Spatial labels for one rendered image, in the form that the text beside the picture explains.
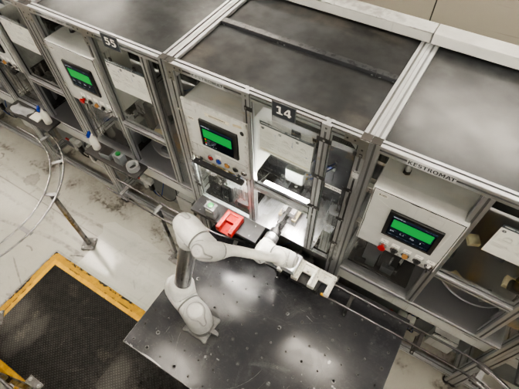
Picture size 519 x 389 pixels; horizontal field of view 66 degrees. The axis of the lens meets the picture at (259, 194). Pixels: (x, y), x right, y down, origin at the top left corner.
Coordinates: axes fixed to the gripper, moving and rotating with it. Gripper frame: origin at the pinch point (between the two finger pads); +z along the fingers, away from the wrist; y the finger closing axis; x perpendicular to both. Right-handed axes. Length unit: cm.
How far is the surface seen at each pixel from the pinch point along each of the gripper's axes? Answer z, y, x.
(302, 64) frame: 23, 100, 9
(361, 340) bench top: -42, -32, -76
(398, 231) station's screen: -15, 58, -66
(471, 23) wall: 344, -41, -44
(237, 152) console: -14, 60, 27
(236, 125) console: -12, 79, 26
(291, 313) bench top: -50, -31, -31
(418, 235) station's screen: -15, 62, -74
